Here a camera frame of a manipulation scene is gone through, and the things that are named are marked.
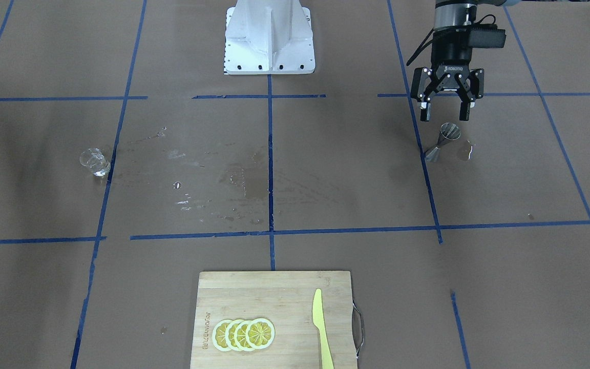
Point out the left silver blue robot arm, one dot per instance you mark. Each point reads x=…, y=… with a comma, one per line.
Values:
x=459, y=15

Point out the bamboo cutting board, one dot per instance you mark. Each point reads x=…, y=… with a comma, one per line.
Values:
x=286, y=299

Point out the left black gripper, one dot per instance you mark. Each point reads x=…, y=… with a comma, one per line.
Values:
x=447, y=57

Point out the steel double jigger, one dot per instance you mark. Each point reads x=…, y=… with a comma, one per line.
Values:
x=448, y=132

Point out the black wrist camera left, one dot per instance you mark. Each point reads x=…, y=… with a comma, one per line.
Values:
x=485, y=36

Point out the lemon slice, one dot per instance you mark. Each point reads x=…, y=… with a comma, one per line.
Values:
x=260, y=333
x=220, y=335
x=240, y=336
x=230, y=335

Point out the clear shot glass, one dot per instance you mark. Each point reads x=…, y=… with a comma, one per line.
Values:
x=96, y=162

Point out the yellow plastic knife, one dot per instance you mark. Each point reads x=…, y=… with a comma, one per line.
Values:
x=318, y=317

